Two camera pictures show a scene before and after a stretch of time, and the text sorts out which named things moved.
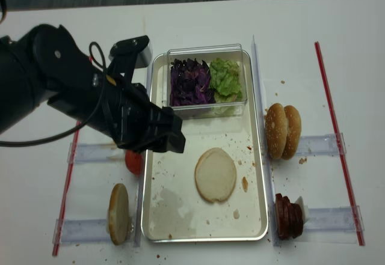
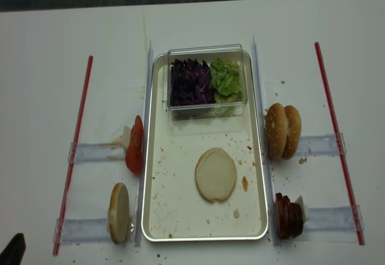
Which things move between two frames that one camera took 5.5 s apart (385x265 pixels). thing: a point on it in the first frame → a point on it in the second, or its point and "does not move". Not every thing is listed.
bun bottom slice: (215, 174) does not move
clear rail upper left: (103, 152) does not move
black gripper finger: (169, 121) → (14, 252)
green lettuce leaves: (225, 80) does not move
